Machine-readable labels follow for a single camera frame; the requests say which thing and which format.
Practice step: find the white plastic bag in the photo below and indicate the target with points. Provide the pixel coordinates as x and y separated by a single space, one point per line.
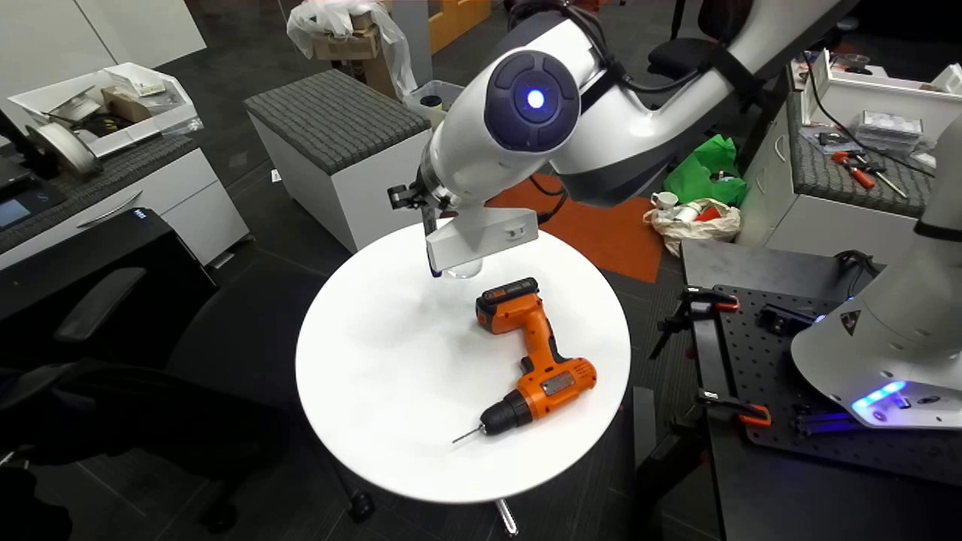
319 20

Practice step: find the black office chair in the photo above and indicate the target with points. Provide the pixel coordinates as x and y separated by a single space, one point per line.
152 369

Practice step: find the white cabinet with grey cushion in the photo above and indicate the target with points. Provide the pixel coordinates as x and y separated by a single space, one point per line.
341 152

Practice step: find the white desk with dark top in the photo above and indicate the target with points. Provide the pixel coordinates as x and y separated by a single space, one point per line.
152 190

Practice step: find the grey tape roll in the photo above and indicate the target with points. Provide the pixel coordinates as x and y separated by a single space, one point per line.
65 147

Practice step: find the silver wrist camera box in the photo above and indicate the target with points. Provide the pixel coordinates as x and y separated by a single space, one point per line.
481 236

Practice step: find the white cabinet with tools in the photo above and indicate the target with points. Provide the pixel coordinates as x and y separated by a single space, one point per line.
800 199

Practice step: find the green bag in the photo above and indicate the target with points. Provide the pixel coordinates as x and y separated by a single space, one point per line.
709 175

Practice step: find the orange floor mat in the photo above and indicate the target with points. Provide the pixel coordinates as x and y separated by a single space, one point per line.
610 240

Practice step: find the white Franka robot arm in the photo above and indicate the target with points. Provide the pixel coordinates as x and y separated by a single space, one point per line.
470 140

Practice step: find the black perforated robot table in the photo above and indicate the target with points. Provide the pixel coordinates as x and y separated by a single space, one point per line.
800 481

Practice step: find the white tray box with clutter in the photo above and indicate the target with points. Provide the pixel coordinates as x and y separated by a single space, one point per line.
109 106

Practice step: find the small black block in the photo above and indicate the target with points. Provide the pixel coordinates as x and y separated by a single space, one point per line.
785 319

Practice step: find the small cardboard box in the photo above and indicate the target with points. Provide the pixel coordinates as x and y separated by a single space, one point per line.
345 45

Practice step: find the silver table leg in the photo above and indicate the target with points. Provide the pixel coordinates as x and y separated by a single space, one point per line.
506 519

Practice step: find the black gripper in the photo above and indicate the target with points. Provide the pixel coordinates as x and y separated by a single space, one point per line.
432 199

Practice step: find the clear plastic storage bin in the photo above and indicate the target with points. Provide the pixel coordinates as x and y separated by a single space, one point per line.
425 98

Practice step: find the white cloth bag with red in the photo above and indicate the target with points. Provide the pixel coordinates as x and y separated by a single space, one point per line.
692 221

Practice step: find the yellow cabinet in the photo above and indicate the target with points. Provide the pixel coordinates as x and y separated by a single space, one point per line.
456 20

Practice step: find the black orange bar clamp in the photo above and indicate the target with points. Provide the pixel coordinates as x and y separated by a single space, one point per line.
741 410
701 303

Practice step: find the large white open box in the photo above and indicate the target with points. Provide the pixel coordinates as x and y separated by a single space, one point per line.
882 92

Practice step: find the small white box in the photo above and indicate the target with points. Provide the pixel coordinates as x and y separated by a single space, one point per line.
887 127

